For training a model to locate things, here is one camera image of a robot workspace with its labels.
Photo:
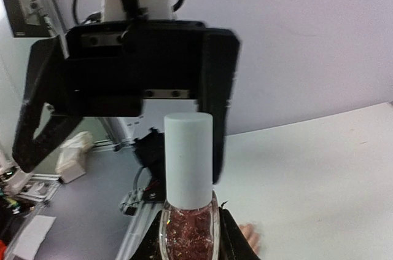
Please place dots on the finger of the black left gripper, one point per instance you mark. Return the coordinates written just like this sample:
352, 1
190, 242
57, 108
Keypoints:
218, 66

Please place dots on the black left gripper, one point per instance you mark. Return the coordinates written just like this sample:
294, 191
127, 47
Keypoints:
111, 69

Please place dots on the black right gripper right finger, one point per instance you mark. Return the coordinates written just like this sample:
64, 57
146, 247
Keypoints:
233, 244

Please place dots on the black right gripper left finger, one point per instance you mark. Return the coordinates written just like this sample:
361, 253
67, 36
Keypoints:
149, 248

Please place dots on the nail polish bottle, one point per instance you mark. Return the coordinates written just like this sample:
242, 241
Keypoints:
190, 234

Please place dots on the white nail polish cap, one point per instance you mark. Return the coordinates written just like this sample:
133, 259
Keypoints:
188, 159

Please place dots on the mannequin hand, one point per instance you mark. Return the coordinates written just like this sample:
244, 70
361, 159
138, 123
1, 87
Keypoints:
251, 235

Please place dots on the white tissue box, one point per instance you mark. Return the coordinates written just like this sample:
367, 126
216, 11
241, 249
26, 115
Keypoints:
71, 162

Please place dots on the background clutter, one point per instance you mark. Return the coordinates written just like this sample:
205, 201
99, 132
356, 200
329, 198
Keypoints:
22, 195

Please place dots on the white paper sheet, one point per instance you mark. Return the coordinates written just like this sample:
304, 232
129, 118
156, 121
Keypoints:
32, 237

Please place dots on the black wall panel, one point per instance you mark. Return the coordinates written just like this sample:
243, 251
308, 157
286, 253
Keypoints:
29, 18

